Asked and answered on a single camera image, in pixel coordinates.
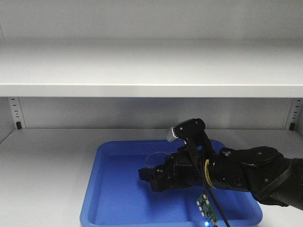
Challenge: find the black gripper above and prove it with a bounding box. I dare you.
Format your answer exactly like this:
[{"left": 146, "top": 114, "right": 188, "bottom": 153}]
[{"left": 138, "top": 146, "right": 214, "bottom": 192}]

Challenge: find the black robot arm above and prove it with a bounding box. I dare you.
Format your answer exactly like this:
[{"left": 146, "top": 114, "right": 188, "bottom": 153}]
[{"left": 138, "top": 146, "right": 303, "bottom": 210}]

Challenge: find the grey upper cabinet shelf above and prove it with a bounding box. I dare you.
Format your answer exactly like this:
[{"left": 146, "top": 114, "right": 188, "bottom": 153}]
[{"left": 0, "top": 39, "right": 303, "bottom": 98}]

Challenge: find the blue plastic tray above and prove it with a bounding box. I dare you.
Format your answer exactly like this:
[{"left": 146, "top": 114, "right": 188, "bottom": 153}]
[{"left": 79, "top": 139, "right": 263, "bottom": 227}]

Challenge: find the green circuit board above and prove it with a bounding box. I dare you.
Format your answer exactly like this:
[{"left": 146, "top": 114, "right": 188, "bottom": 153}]
[{"left": 196, "top": 191, "right": 218, "bottom": 227}]

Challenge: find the black camera cable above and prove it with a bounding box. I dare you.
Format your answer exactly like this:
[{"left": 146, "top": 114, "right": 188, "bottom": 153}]
[{"left": 183, "top": 138, "right": 232, "bottom": 227}]

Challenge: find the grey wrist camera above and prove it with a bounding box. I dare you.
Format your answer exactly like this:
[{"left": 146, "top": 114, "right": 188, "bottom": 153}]
[{"left": 166, "top": 118, "right": 205, "bottom": 142}]

